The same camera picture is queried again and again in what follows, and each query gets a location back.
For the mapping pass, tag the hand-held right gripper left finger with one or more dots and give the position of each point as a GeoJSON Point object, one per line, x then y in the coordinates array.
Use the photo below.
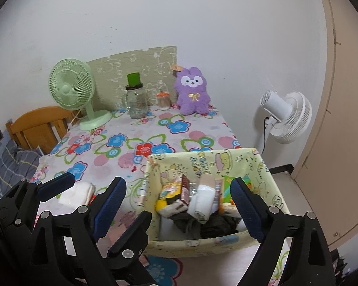
{"type": "Point", "coordinates": [109, 211]}

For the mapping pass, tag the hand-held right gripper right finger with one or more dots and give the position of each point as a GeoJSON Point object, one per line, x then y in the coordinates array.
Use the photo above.
{"type": "Point", "coordinates": [247, 211]}

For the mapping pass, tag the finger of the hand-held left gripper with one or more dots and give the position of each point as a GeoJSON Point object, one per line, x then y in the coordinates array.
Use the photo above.
{"type": "Point", "coordinates": [132, 238]}
{"type": "Point", "coordinates": [58, 184]}

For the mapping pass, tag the white cloth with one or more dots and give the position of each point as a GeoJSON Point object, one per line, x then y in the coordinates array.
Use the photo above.
{"type": "Point", "coordinates": [76, 195]}

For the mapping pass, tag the green packet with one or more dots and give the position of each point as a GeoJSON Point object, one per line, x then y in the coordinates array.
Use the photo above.
{"type": "Point", "coordinates": [228, 189]}

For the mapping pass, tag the pink packet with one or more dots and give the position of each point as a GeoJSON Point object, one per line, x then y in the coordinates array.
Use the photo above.
{"type": "Point", "coordinates": [218, 193]}

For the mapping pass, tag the dark olive cloth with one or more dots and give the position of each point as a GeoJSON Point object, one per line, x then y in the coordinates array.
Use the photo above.
{"type": "Point", "coordinates": [208, 226]}

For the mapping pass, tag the white towel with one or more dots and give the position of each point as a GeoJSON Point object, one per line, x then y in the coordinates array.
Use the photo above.
{"type": "Point", "coordinates": [203, 199]}

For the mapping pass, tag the brown carton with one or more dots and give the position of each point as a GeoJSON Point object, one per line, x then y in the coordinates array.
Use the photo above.
{"type": "Point", "coordinates": [185, 189]}

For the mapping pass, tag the yellow patterned storage box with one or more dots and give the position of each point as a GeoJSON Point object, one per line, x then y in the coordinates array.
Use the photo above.
{"type": "Point", "coordinates": [203, 161]}

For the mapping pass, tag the blue plaid cloth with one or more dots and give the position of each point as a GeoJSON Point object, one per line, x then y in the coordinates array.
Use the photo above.
{"type": "Point", "coordinates": [15, 166]}

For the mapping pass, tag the wooden chair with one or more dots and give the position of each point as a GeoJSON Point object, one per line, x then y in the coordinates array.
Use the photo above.
{"type": "Point", "coordinates": [35, 128]}

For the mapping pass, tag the floral tablecloth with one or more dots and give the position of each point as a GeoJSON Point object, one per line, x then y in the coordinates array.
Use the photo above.
{"type": "Point", "coordinates": [155, 143]}

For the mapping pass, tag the green desk fan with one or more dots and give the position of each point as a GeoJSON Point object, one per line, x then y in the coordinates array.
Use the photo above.
{"type": "Point", "coordinates": [70, 88]}

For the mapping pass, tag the white fan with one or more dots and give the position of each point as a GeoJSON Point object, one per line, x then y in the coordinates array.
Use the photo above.
{"type": "Point", "coordinates": [289, 116]}

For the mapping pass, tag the glass jar mug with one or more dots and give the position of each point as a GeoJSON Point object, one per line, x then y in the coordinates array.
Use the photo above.
{"type": "Point", "coordinates": [136, 102]}

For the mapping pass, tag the small jar with orange lid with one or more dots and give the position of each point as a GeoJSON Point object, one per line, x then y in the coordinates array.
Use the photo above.
{"type": "Point", "coordinates": [163, 101]}

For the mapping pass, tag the purple bunny plush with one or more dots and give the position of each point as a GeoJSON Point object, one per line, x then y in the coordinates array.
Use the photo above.
{"type": "Point", "coordinates": [192, 95]}

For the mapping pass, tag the green plastic cup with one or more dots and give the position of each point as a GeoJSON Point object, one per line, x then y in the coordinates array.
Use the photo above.
{"type": "Point", "coordinates": [133, 79]}

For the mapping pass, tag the green patterned board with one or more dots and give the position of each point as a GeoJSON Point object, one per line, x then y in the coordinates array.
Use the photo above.
{"type": "Point", "coordinates": [149, 62]}

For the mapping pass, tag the beige door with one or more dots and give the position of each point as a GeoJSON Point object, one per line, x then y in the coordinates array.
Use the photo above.
{"type": "Point", "coordinates": [349, 95]}

